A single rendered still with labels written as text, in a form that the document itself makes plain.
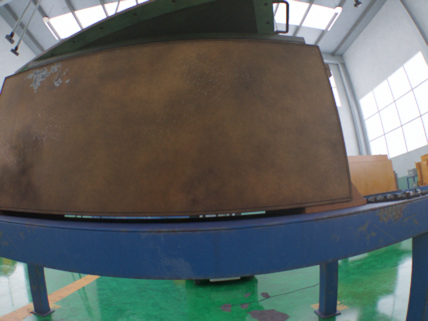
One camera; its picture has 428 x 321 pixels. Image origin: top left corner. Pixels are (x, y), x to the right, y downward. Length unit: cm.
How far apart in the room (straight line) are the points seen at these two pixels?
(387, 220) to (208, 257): 42
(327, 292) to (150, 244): 109
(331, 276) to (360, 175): 294
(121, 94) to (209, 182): 39
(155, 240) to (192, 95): 44
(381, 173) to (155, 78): 414
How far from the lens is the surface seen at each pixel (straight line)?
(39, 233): 57
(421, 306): 84
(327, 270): 132
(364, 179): 416
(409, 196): 70
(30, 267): 159
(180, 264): 44
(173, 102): 70
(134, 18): 92
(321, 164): 72
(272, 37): 100
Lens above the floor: 67
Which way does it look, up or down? 12 degrees up
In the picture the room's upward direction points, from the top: 3 degrees counter-clockwise
